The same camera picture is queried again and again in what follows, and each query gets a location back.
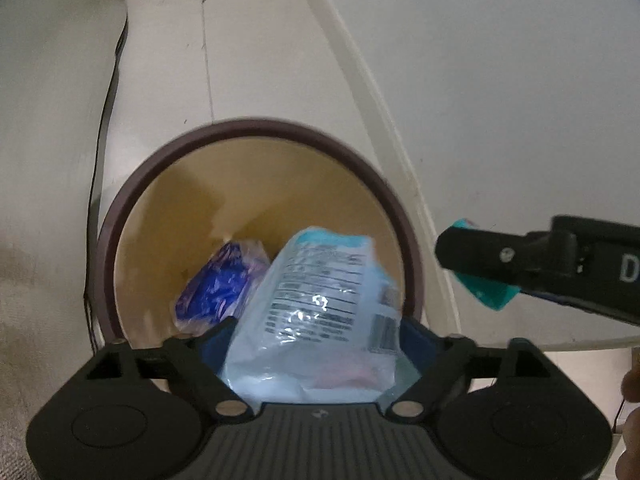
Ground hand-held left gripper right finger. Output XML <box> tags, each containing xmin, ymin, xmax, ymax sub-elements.
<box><xmin>385</xmin><ymin>317</ymin><xmax>560</xmax><ymax>420</ymax></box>

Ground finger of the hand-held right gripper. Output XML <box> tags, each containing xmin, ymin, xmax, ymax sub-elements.
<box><xmin>434</xmin><ymin>225</ymin><xmax>556</xmax><ymax>293</ymax></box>

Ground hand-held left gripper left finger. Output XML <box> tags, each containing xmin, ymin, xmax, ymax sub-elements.
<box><xmin>82</xmin><ymin>316</ymin><xmax>250</xmax><ymax>422</ymax></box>

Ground teal wrapper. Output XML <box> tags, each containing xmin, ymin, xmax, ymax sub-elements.
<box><xmin>447</xmin><ymin>217</ymin><xmax>518</xmax><ymax>313</ymax></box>

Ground blue purple plastic package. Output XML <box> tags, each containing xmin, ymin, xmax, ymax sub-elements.
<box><xmin>175</xmin><ymin>240</ymin><xmax>271</xmax><ymax>336</ymax></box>

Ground light blue clear package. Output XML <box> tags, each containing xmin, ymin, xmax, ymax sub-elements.
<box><xmin>221</xmin><ymin>225</ymin><xmax>426</xmax><ymax>405</ymax></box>

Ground tan trash bin brown rim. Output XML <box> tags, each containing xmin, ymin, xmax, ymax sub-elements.
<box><xmin>96</xmin><ymin>119</ymin><xmax>427</xmax><ymax>391</ymax></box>

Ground person's right hand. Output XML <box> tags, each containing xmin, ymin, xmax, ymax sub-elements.
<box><xmin>615</xmin><ymin>364</ymin><xmax>640</xmax><ymax>480</ymax></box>

